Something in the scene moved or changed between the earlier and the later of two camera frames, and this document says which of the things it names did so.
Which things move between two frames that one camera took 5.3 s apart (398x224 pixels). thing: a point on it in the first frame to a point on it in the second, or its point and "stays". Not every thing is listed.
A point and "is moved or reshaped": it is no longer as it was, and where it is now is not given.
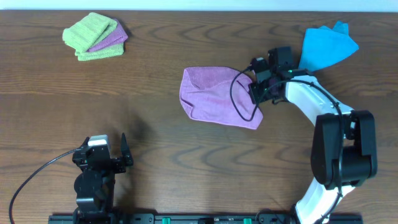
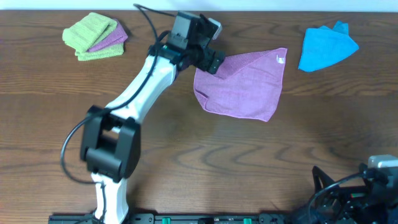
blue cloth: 324,46 stays
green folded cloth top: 86,34 stays
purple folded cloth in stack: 119,36 stays
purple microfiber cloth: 220,94 is moved or reshaped
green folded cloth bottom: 102,53 stays
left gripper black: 106,162 to 214,61
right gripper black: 255,89 to 351,197
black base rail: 267,218 stays
